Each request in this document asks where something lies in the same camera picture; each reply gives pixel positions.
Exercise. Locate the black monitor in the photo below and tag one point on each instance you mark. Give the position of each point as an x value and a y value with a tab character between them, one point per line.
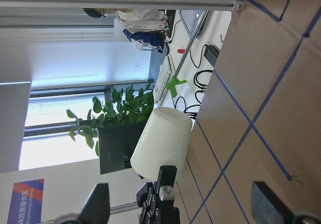
117	144

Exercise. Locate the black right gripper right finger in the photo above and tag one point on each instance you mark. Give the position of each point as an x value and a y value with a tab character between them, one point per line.
267	207

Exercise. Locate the green plastic clamp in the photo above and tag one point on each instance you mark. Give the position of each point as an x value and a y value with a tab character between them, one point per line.
171	85

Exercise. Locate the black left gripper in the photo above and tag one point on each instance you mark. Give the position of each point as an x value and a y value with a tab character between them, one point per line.
157	203

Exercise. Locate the white ikea cup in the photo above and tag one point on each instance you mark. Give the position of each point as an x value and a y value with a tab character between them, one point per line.
164	141

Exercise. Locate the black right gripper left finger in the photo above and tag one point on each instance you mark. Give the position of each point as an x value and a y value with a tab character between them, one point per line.
97	207

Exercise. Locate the green potted plant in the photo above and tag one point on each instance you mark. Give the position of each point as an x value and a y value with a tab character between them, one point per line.
124	108

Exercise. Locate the black power adapter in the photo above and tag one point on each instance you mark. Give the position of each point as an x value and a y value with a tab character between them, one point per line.
211	53

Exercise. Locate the white keyboard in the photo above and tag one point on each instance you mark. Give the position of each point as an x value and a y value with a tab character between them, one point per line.
167	70

